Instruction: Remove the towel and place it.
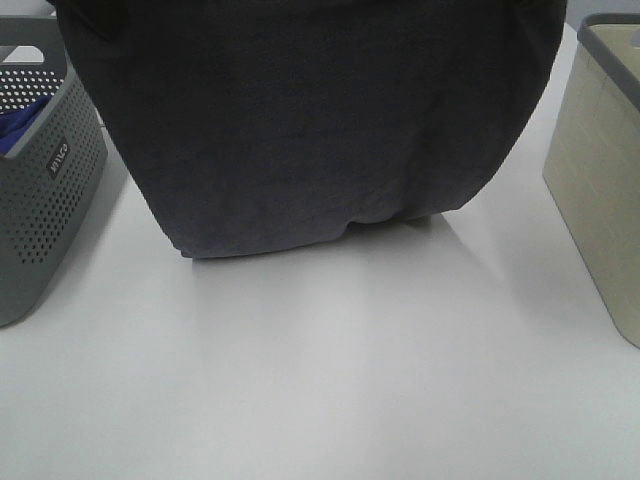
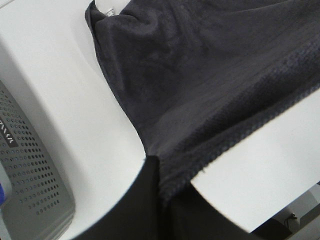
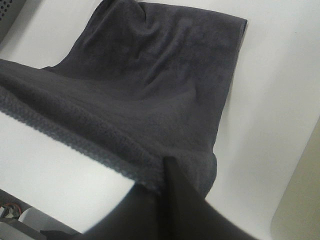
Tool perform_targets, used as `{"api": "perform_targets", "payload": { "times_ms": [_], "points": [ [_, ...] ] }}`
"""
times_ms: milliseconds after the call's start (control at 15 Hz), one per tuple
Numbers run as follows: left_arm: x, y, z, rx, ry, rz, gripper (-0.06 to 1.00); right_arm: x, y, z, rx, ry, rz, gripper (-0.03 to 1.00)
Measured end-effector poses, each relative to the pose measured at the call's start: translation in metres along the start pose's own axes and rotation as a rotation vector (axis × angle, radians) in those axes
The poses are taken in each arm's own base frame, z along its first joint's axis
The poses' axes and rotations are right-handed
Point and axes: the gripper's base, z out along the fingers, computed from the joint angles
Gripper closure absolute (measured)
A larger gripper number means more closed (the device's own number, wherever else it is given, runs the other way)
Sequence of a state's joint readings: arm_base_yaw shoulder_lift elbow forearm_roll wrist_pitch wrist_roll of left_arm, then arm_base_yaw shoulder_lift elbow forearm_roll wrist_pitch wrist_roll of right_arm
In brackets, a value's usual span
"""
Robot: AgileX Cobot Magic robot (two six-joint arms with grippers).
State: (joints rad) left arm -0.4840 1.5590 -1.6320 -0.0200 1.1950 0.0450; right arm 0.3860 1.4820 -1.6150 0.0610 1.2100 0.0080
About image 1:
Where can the dark grey towel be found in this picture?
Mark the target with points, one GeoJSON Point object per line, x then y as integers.
{"type": "Point", "coordinates": [258, 126]}

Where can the grey perforated plastic basket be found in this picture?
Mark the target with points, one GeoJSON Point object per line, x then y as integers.
{"type": "Point", "coordinates": [49, 177]}

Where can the beige basket with grey rim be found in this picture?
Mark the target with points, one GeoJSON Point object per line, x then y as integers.
{"type": "Point", "coordinates": [592, 168]}

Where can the blue cloth in basket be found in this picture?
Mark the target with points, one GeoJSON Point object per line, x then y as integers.
{"type": "Point", "coordinates": [15, 123]}

